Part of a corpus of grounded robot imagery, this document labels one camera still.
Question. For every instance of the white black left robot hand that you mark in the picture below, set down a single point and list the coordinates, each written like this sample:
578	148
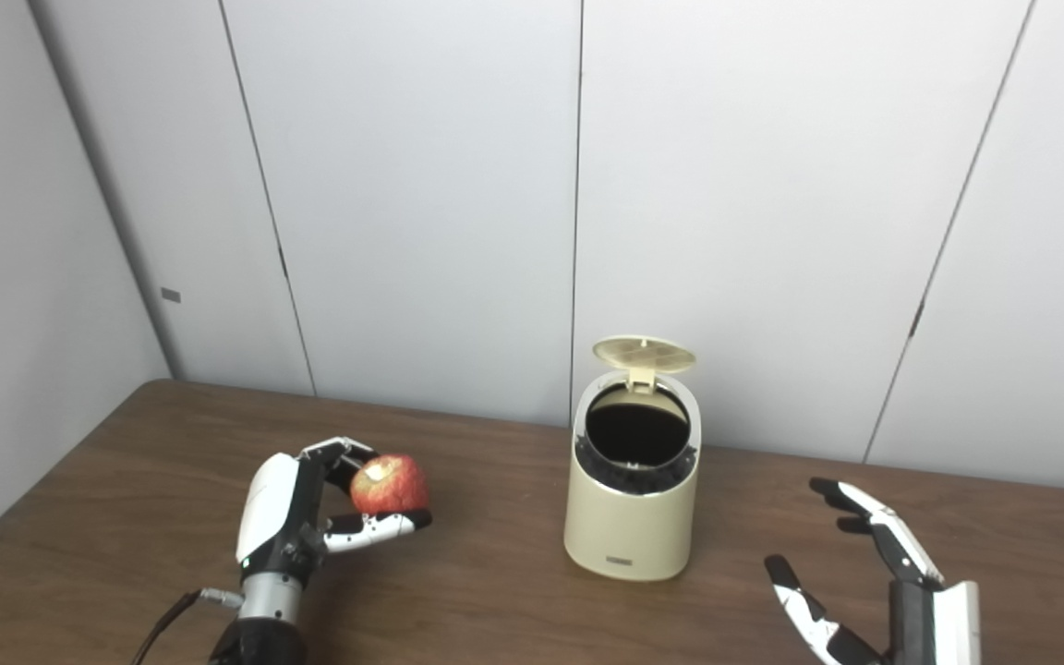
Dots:
269	508

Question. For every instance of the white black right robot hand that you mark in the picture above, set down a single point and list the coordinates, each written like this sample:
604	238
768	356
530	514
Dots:
929	619

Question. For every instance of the red apple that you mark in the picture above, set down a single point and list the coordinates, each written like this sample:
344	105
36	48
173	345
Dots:
393	488

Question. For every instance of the cream round bin lid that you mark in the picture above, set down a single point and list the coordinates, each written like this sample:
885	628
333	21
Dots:
643	353

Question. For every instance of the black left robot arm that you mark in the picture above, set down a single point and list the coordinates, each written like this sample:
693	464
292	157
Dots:
264	619

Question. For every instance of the cream-colored cylindrical bin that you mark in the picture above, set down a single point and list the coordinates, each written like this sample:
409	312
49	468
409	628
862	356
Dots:
629	526

